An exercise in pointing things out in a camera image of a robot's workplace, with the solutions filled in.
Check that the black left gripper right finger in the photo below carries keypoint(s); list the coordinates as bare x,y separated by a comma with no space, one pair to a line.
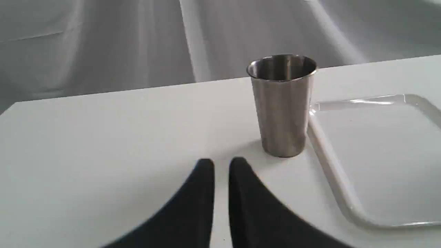
257,219

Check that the grey backdrop cloth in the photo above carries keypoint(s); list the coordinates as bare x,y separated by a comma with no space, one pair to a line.
61,48

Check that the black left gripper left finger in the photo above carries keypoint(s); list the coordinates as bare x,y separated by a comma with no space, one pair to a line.
185,221

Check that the stainless steel cup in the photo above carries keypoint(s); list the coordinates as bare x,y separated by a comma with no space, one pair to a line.
282,86

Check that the white plastic tray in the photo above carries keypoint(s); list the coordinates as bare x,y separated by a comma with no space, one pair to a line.
383,156

